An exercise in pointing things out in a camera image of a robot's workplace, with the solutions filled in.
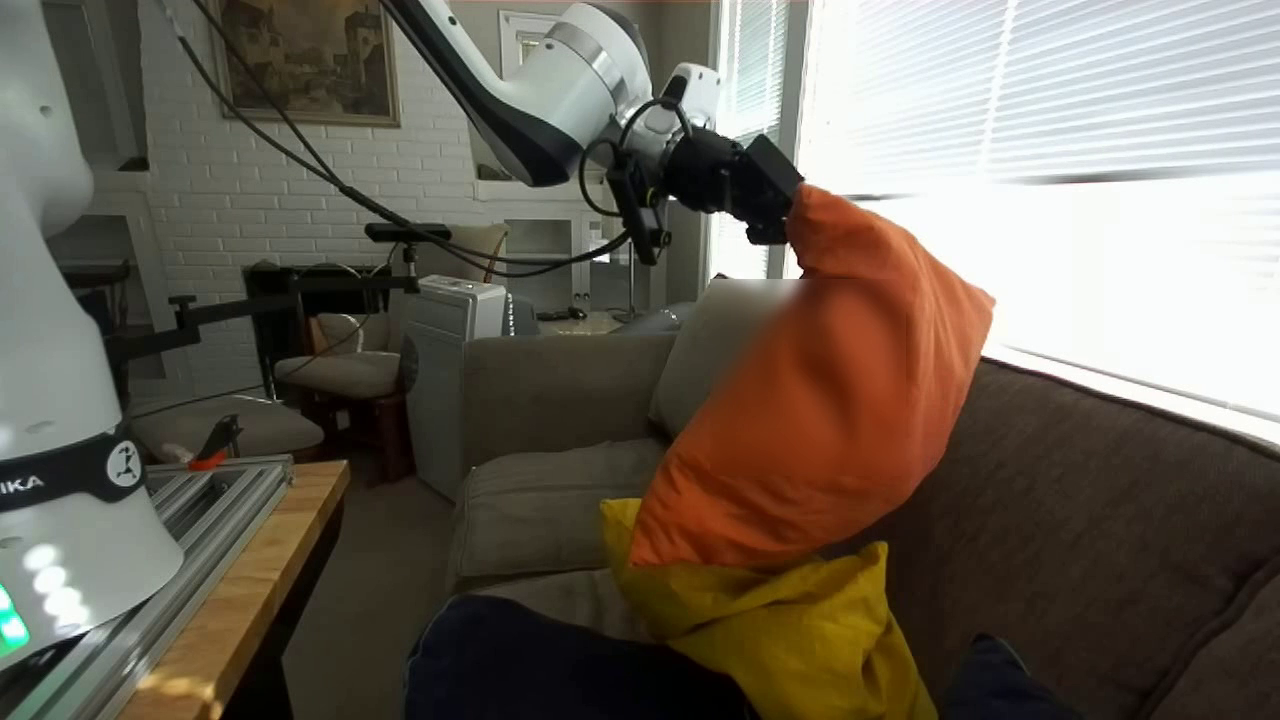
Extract yellow pillow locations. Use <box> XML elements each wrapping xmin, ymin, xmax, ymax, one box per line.
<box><xmin>597</xmin><ymin>497</ymin><xmax>942</xmax><ymax>720</ymax></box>

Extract white box appliance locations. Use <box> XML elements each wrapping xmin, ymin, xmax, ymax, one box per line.
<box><xmin>400</xmin><ymin>275</ymin><xmax>521</xmax><ymax>502</ymax></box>

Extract grey-brown fabric sofa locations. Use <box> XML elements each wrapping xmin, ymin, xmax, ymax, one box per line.
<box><xmin>445</xmin><ymin>272</ymin><xmax>1280</xmax><ymax>720</ymax></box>

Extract orange pillow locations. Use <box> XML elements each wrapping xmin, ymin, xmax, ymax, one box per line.
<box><xmin>625</xmin><ymin>181</ymin><xmax>1001</xmax><ymax>577</ymax></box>

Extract beige cushioned armchair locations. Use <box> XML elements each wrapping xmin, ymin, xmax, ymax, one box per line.
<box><xmin>273</xmin><ymin>309</ymin><xmax>421</xmax><ymax>487</ymax></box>

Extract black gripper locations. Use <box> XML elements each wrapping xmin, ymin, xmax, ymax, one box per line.
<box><xmin>659</xmin><ymin>123</ymin><xmax>808</xmax><ymax>249</ymax></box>

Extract white window blinds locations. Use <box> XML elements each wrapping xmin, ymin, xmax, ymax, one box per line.
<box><xmin>782</xmin><ymin>0</ymin><xmax>1280</xmax><ymax>453</ymax></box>

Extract framed wall picture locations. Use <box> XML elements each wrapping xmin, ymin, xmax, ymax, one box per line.
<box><xmin>212</xmin><ymin>0</ymin><xmax>404</xmax><ymax>132</ymax></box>

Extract red handled tool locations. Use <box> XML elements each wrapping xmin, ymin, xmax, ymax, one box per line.
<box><xmin>182</xmin><ymin>412</ymin><xmax>250</xmax><ymax>478</ymax></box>

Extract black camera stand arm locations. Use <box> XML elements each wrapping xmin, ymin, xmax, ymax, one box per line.
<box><xmin>92</xmin><ymin>214</ymin><xmax>458</xmax><ymax>369</ymax></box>

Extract aluminium rail base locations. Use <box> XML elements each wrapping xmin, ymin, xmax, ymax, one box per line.
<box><xmin>0</xmin><ymin>456</ymin><xmax>295</xmax><ymax>720</ymax></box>

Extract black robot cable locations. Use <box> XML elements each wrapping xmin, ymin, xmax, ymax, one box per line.
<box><xmin>170</xmin><ymin>0</ymin><xmax>673</xmax><ymax>285</ymax></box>

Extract navy pillow teal piping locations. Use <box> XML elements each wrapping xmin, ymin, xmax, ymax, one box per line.
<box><xmin>400</xmin><ymin>591</ymin><xmax>766</xmax><ymax>720</ymax></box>
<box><xmin>942</xmin><ymin>631</ymin><xmax>1087</xmax><ymax>720</ymax></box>

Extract round beige ottoman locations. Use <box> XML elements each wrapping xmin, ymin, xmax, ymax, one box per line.
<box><xmin>129</xmin><ymin>389</ymin><xmax>329</xmax><ymax>462</ymax></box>

